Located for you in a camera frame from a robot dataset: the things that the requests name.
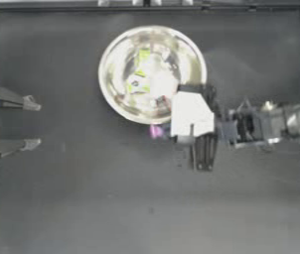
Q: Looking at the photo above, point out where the steel bowl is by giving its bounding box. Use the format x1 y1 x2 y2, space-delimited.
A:
97 25 209 126

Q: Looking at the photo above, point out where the green candy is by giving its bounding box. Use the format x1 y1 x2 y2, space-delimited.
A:
127 77 153 95
137 48 153 67

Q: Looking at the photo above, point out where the purple candy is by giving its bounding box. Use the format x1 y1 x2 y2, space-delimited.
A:
149 123 165 140

